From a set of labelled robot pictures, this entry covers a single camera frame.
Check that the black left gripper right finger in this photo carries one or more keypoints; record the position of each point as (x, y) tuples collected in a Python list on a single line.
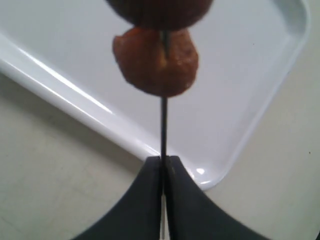
[(192, 215)]

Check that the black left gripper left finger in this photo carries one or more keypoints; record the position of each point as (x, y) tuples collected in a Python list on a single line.
[(137, 215)]

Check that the thin metal skewer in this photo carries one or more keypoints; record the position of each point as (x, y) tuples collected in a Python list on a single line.
[(165, 39)]

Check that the red berry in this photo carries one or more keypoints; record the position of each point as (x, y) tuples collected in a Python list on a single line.
[(140, 55), (170, 15)]

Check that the white plastic tray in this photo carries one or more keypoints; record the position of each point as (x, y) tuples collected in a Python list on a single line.
[(61, 50)]

